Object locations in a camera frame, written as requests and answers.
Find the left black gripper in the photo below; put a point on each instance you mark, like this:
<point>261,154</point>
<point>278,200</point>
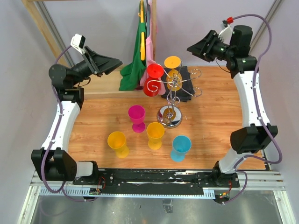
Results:
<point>101,63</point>

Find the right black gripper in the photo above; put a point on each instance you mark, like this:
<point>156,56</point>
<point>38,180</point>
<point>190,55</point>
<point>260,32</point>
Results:
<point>202,50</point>

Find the yellow wine glass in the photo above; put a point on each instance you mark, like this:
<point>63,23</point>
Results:
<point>174,78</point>
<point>155,131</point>
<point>117,142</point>

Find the red plastic wine glass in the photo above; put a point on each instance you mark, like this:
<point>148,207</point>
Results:
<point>152,84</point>

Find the magenta plastic wine glass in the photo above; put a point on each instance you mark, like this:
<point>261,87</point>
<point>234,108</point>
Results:
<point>136,114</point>

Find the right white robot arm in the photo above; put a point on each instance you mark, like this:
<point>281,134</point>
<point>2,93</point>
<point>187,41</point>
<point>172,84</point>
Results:
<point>233,45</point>

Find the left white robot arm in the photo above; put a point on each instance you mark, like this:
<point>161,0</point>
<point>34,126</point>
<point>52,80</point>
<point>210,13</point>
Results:
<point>52,161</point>

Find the chrome wine glass rack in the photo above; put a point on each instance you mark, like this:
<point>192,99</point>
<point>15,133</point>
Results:
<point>170,115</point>

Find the cyan plastic wine glass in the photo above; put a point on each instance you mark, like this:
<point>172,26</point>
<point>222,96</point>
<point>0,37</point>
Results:
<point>180,146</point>

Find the green hanging shirt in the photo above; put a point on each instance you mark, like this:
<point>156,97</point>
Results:
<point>132,73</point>

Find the yellow clothes hanger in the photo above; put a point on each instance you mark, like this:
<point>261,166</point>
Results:
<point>142,30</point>

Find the pink hanging shirt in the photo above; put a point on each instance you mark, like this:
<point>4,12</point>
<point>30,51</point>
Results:
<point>149,50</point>

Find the dark grey folded cloth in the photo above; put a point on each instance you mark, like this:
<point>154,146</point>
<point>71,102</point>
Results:
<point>188,86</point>

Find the grey clothes hanger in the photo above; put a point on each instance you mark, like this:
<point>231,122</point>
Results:
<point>148,15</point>

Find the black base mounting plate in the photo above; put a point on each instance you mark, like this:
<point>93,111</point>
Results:
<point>157,182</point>

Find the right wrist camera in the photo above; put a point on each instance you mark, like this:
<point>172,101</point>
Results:
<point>226,31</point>

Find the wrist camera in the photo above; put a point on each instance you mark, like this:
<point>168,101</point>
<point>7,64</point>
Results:
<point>226,31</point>
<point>77,42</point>

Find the wooden clothes rack frame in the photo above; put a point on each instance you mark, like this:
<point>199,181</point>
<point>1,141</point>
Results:
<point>105,87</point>

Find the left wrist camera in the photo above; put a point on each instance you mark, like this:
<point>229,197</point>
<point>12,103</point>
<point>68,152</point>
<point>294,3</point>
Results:
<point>77,42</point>

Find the aluminium frame rail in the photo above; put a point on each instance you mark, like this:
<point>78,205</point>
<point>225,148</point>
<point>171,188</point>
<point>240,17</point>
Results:
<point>140,196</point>

